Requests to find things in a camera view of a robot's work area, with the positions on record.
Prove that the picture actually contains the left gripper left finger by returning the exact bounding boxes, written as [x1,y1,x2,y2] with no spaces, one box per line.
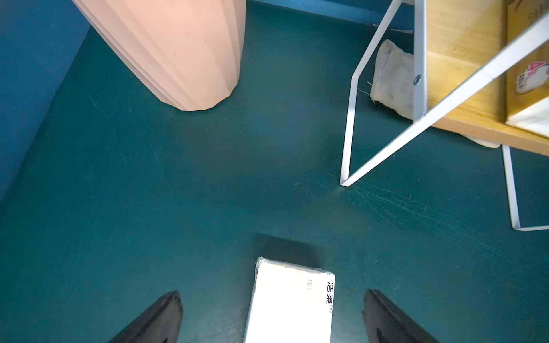
[109,290,184,343]

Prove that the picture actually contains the pink pot white flowers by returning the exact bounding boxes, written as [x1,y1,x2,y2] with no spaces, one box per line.
[75,1,247,111]

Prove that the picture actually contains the two-tier wooden white shelf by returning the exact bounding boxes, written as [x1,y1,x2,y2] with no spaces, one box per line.
[340,1,548,230]

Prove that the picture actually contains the white cloth bag under shelf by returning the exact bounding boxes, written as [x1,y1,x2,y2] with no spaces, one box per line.
[370,39,506,136]

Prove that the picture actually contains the white tissue pack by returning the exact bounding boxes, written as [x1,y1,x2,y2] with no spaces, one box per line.
[243,257,335,343]

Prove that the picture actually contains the gold tissue pack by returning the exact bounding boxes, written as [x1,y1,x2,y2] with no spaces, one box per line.
[506,0,548,137]

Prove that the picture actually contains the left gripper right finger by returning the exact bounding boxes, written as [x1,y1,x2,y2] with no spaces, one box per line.
[363,289,438,343]

